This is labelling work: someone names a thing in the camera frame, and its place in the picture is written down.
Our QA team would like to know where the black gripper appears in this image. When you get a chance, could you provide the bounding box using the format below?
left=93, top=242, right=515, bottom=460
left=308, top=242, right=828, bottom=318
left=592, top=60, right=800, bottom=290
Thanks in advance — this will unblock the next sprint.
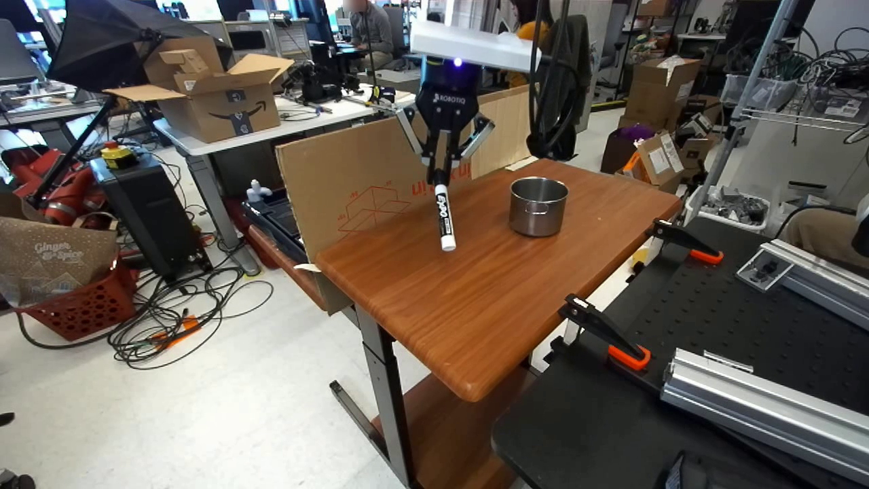
left=398, top=88, right=497, bottom=189

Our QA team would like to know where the black and white marker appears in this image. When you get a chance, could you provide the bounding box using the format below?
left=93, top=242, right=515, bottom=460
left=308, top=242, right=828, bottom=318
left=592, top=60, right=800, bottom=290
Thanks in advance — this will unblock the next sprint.
left=432, top=182, right=459, bottom=255

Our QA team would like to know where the small steel pot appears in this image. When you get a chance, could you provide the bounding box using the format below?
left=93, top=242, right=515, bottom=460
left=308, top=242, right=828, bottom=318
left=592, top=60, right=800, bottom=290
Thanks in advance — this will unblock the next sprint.
left=508, top=174, right=570, bottom=242

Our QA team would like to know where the large brown cardboard panel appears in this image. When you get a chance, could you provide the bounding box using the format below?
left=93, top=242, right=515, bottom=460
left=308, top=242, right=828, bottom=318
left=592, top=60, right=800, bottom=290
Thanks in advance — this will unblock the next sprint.
left=272, top=81, right=537, bottom=267

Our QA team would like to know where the hanging black jacket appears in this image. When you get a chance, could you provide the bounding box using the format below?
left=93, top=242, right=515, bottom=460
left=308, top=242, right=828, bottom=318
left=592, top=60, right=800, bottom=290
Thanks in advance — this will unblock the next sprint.
left=527, top=12, right=595, bottom=163

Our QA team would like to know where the white work table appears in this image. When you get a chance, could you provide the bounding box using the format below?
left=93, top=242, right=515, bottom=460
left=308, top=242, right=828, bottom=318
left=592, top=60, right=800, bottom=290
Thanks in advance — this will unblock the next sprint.
left=148, top=91, right=418, bottom=267

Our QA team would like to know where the seated person grey shirt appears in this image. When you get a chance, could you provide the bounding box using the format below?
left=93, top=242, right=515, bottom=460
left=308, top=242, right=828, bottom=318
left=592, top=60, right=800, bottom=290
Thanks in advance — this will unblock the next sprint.
left=346, top=0, right=395, bottom=57

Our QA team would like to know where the white spray bottle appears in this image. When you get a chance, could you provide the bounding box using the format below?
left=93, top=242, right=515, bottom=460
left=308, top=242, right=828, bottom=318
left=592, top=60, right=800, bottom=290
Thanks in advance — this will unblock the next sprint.
left=245, top=176, right=274, bottom=206

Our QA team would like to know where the brown wooden side shelf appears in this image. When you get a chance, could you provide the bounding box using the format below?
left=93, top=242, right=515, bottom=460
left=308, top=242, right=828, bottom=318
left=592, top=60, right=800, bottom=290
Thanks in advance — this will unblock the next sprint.
left=242, top=221, right=355, bottom=318

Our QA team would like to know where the purple backpack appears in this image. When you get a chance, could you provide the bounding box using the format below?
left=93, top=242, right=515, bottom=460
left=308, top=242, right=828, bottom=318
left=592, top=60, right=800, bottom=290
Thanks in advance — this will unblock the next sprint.
left=599, top=123, right=657, bottom=174

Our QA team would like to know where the open Amazon cardboard box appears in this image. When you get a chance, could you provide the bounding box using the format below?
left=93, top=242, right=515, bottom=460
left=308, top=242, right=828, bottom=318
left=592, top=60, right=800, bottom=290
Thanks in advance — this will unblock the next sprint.
left=103, top=36, right=295, bottom=145

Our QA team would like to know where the small brown cardboard box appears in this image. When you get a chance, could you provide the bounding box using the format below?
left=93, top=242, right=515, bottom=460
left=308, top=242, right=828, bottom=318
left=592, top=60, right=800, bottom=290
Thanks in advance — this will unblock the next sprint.
left=622, top=132, right=686, bottom=194

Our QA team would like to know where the tall brown cardboard box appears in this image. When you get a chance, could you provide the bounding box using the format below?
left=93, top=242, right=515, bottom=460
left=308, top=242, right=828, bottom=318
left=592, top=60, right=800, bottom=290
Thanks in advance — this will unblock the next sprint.
left=622, top=51, right=702, bottom=134

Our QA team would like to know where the black cabinet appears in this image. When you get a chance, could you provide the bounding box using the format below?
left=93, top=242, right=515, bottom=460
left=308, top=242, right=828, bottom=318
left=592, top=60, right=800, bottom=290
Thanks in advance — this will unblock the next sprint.
left=87, top=155, right=209, bottom=286

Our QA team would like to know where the yellow red emergency stop button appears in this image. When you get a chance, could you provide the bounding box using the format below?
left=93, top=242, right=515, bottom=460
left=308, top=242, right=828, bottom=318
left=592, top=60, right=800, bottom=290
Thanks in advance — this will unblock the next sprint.
left=98, top=142, right=141, bottom=174

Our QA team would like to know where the black perforated breadboard table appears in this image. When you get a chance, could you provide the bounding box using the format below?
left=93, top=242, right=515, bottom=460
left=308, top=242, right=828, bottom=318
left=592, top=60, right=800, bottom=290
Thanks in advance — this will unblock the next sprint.
left=492, top=216, right=869, bottom=489

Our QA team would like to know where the white metal rack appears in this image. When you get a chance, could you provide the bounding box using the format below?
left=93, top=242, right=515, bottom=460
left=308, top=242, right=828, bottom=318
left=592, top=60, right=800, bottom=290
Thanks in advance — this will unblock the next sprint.
left=701, top=0, right=869, bottom=228

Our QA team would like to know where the black photo softbox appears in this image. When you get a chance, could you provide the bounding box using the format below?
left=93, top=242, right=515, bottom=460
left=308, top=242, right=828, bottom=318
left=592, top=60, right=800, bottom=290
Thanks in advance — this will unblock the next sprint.
left=35, top=0, right=211, bottom=198

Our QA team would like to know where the red bag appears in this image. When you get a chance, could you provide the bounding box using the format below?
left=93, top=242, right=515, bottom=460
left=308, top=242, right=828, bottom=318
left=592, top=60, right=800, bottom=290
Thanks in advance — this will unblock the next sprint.
left=0, top=146, right=106, bottom=225

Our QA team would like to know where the red plastic basket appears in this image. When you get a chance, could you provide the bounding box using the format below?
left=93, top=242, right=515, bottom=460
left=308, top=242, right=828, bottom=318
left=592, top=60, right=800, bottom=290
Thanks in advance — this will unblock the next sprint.
left=19, top=262, right=141, bottom=345

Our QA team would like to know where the brown paper bag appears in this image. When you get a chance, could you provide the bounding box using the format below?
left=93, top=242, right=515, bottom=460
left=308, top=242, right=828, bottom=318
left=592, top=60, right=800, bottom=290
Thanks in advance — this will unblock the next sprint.
left=0, top=209, right=121, bottom=311

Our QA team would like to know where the black clamp orange handle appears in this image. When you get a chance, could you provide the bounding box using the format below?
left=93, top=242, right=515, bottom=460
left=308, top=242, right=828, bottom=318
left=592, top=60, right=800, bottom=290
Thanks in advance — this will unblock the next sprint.
left=557, top=295, right=653, bottom=375
left=648, top=218, right=728, bottom=270

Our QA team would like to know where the metal table leg frame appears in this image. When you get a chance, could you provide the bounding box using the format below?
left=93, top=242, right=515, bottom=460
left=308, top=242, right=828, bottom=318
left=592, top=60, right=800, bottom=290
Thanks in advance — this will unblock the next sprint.
left=326, top=307, right=421, bottom=489

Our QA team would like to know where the floor cable bundle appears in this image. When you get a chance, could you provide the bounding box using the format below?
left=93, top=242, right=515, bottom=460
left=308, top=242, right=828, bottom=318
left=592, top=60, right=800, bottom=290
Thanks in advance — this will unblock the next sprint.
left=11, top=262, right=280, bottom=373

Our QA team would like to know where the long aluminium extrusion rail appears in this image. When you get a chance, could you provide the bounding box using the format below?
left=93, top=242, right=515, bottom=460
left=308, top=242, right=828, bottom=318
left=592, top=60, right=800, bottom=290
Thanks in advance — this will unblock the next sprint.
left=733, top=236, right=869, bottom=335

